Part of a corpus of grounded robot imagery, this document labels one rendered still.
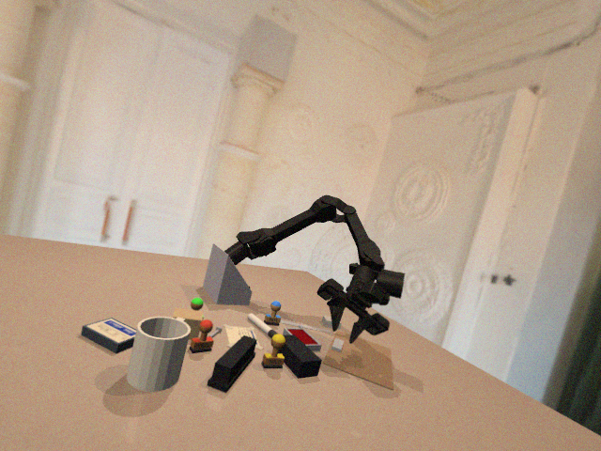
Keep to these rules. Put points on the grey cup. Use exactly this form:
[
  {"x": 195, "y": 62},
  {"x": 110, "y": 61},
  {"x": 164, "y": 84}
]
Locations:
[{"x": 158, "y": 352}]

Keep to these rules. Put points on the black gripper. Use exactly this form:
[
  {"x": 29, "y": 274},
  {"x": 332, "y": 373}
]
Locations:
[{"x": 339, "y": 300}]

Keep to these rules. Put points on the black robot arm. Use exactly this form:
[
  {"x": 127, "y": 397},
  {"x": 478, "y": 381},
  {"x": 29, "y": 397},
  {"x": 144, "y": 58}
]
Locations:
[{"x": 262, "y": 242}]

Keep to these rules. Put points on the cream inspection card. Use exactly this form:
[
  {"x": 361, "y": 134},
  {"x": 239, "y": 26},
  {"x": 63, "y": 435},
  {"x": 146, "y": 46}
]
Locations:
[{"x": 235, "y": 333}]

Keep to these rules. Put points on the red rubber stamp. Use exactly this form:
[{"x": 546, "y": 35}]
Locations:
[{"x": 205, "y": 342}]

